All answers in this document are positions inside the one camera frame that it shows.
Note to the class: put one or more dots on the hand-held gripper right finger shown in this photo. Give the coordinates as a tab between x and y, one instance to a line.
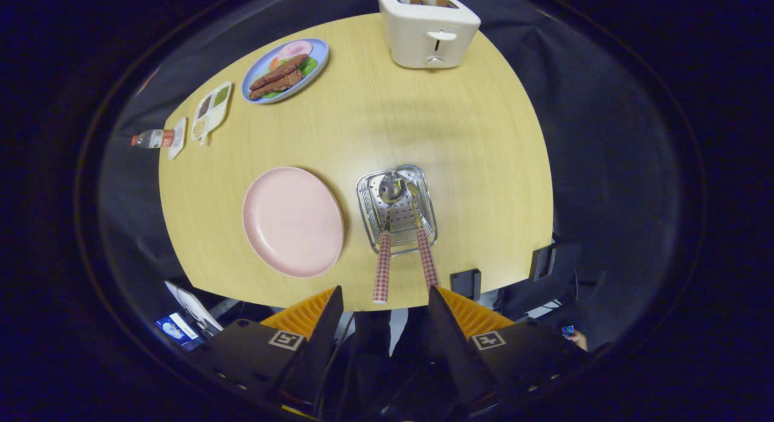
453	349

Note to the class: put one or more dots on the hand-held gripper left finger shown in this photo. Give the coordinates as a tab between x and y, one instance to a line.
320	349

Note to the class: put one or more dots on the person's legs dark trousers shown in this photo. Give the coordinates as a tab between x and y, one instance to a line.
372	349

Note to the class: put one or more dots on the black table clamp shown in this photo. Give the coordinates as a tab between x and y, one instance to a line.
542	262
465	284

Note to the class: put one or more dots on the dark chair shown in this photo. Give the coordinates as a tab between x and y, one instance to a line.
544	292

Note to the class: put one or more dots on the pink plate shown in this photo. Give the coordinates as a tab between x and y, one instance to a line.
290	222

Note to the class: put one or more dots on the lit computer screen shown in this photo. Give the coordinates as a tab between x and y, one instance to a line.
175	331

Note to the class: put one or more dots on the small white tray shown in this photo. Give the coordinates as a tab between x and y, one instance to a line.
179	138

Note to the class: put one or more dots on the white divided condiment tray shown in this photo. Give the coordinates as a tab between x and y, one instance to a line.
211	110

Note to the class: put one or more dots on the clear water bottle red cap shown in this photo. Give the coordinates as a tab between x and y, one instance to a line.
157	138

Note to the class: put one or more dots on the brown meat strip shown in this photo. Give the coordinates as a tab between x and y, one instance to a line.
278	84
281	71

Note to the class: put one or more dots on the green lettuce leaf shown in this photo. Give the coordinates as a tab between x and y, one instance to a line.
309	66

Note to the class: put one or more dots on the blue plate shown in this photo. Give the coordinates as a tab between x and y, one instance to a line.
323	50

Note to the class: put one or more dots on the pink ham slice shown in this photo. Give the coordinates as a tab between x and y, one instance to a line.
295	49

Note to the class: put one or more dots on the cream toaster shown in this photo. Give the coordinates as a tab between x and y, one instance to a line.
417	41

